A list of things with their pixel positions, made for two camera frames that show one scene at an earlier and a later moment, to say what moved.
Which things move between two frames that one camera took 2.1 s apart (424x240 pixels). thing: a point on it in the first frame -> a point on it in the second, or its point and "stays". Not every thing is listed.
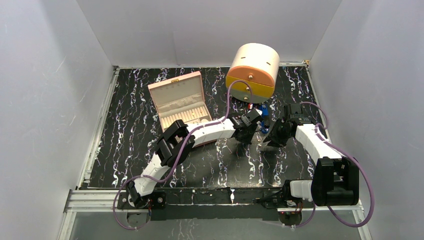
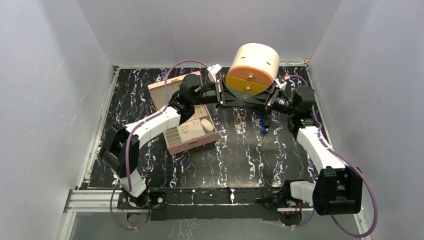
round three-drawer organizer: (258, 63) stays
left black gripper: (247, 141) -> (224, 97)
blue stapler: (264, 110) stays
